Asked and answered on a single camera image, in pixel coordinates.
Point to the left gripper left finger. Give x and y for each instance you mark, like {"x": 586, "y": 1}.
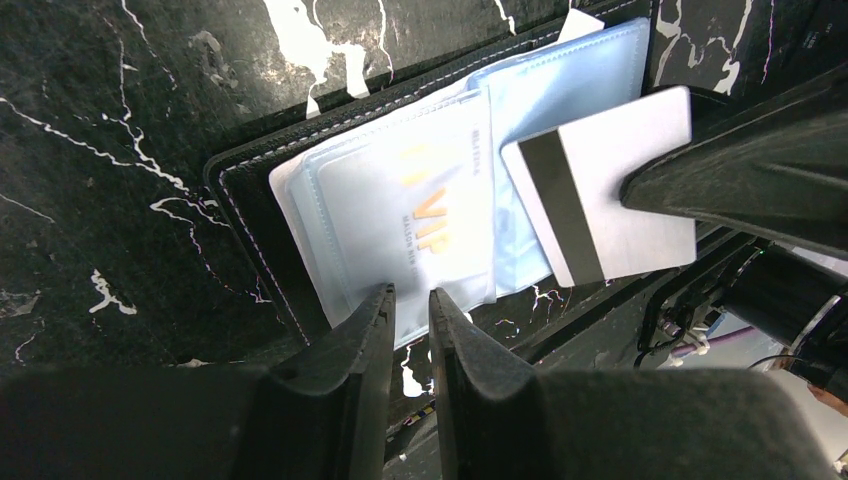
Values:
{"x": 321, "y": 414}

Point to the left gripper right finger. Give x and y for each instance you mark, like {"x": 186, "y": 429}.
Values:
{"x": 499, "y": 417}

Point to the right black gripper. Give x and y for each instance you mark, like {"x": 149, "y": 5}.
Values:
{"x": 774, "y": 166}

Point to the white magnetic stripe card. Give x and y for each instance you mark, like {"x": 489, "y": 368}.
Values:
{"x": 569, "y": 179}

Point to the white VIP card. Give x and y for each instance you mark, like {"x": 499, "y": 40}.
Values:
{"x": 411, "y": 203}

